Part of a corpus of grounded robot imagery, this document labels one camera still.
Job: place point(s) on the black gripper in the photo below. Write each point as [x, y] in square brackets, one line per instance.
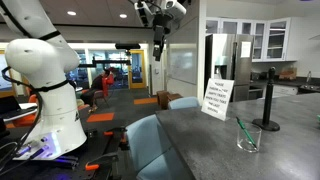
[161, 28]

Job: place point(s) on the green pen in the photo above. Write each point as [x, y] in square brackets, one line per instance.
[242, 126]

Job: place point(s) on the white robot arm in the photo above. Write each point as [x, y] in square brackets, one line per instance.
[43, 56]

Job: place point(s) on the clear drinking glass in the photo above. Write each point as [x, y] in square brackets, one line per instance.
[243, 142]

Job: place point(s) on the yellow framed door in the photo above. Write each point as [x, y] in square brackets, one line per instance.
[137, 70]

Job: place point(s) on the stainless steel refrigerator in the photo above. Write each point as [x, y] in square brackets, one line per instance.
[229, 57]

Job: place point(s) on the brown wooden box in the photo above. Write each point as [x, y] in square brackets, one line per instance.
[164, 97]

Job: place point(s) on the far blue chair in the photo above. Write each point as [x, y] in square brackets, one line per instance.
[185, 102]

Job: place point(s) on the blue chair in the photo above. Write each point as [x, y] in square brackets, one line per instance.
[185, 102]
[152, 153]

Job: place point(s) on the person in red jacket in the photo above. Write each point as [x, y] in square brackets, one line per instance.
[88, 96]

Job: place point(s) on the white paper sign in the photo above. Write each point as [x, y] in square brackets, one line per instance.
[217, 98]

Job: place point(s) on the near blue chair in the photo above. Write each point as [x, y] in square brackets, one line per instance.
[152, 153]

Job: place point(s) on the black laptop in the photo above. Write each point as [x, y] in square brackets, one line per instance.
[9, 108]

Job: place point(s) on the wall whiteboard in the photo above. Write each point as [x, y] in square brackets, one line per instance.
[182, 61]

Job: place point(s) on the black post stand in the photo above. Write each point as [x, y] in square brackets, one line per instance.
[265, 123]

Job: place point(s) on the orange handled clamp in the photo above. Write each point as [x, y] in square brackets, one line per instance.
[107, 159]

